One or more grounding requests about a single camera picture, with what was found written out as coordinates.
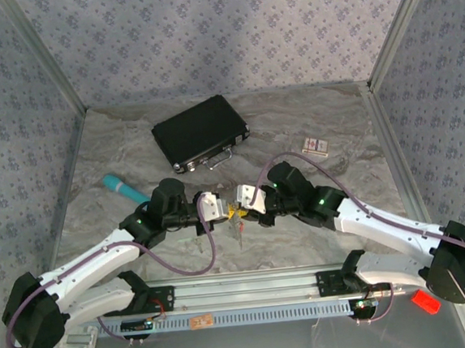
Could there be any black briefcase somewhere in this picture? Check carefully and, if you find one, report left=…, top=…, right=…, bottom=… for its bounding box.
left=148, top=93, right=255, bottom=178

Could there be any red plastic block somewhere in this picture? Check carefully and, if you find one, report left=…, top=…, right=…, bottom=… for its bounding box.
left=409, top=289, right=442, bottom=317

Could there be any aluminium frame rail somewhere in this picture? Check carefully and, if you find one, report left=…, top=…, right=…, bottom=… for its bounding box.
left=31, top=108, right=102, bottom=277
left=357, top=75, right=444, bottom=252

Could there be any aluminium clamp bracket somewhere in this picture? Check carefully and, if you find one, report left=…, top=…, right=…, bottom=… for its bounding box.
left=50, top=324, right=101, bottom=348

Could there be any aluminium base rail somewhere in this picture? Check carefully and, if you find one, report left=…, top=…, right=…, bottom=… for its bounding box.
left=146, top=256, right=423, bottom=315

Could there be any aluminium frame post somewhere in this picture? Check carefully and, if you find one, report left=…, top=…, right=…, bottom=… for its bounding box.
left=0, top=0, right=89, bottom=119
left=360, top=0, right=450, bottom=88

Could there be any slotted grey cable duct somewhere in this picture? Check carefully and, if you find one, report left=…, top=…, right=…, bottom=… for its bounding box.
left=96, top=296, right=355, bottom=341

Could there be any orange label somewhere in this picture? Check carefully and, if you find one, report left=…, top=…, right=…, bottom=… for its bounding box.
left=189, top=313, right=215, bottom=333

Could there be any playing card box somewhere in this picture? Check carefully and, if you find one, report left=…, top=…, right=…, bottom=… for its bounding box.
left=300, top=135, right=332, bottom=160

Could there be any small circuit board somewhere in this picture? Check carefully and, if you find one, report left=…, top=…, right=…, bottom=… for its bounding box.
left=120, top=318, right=157, bottom=336
left=351, top=297, right=381, bottom=314

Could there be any teal cylinder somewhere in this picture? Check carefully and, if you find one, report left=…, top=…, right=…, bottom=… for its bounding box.
left=101, top=171, right=153, bottom=208

